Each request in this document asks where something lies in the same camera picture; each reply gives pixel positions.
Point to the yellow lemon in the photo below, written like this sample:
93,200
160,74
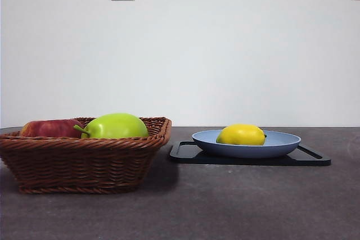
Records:
242,134

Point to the blue plate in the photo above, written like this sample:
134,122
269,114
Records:
247,151

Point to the brown wicker basket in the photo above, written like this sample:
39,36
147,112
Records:
84,164

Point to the red apple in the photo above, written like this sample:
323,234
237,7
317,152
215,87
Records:
47,129

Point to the green apple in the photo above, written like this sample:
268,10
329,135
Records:
118,126

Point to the black flat tray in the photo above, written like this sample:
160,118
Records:
180,158

